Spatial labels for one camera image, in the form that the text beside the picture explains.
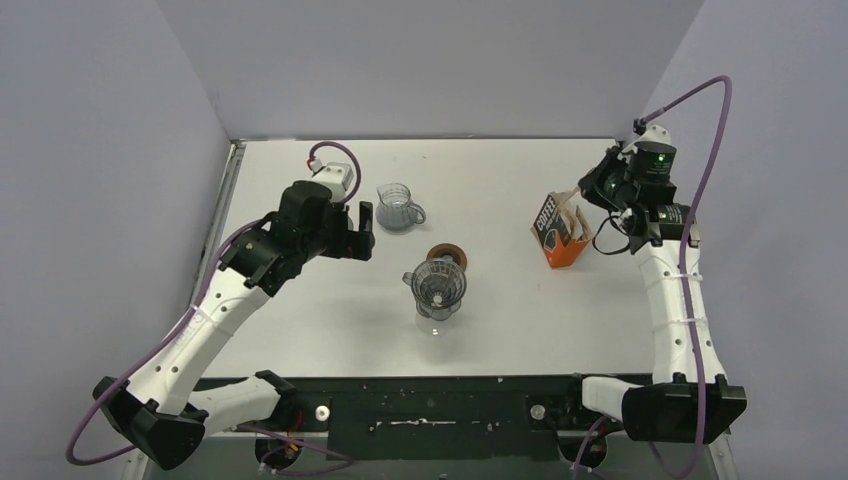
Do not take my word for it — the orange black coffee filter box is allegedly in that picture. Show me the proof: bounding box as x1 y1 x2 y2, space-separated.
532 188 594 269

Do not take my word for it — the clear plastic coffee dripper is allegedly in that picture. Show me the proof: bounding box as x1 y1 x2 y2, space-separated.
402 258 467 322

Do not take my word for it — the clear glass carafe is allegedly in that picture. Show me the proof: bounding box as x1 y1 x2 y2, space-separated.
415 311 457 338

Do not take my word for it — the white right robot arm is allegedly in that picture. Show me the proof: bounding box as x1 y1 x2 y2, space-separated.
578 140 747 444

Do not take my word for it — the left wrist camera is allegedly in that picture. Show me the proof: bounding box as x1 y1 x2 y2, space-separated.
310 160 353 203

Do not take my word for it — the clear glass pitcher with handle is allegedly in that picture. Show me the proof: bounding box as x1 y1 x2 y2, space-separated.
376 183 427 233

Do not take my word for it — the aluminium rail frame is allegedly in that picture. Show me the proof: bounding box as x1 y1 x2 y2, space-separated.
122 140 333 480

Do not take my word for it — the brown wooden ring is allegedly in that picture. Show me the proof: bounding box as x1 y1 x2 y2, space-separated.
425 243 469 272

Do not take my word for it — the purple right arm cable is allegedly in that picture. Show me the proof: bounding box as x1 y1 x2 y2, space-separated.
570 75 734 480

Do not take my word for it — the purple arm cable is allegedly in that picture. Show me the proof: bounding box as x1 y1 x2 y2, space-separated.
64 140 364 478
570 75 734 480

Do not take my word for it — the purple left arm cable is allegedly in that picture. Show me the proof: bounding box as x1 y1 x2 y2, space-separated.
64 140 364 478

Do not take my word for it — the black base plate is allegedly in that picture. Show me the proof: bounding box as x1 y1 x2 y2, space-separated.
163 375 670 463

